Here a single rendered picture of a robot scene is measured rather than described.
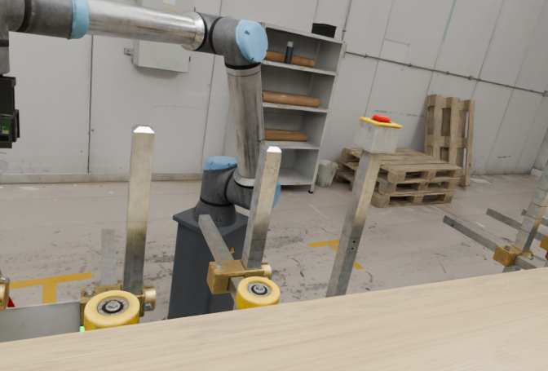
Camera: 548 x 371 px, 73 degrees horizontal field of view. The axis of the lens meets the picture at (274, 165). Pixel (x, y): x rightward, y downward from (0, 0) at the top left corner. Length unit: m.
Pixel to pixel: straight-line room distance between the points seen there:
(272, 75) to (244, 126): 2.57
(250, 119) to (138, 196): 0.64
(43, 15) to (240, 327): 0.60
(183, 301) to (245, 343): 1.19
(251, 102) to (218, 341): 0.80
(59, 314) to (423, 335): 0.68
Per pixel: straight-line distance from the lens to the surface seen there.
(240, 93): 1.21
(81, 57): 3.34
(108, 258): 0.94
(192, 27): 1.18
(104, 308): 0.67
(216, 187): 1.51
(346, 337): 0.69
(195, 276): 1.69
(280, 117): 3.94
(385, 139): 0.86
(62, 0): 0.78
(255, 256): 0.84
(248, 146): 1.30
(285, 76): 3.89
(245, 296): 0.70
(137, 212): 0.72
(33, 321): 0.89
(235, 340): 0.63
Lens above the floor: 1.32
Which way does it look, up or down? 17 degrees down
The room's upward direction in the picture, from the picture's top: 10 degrees clockwise
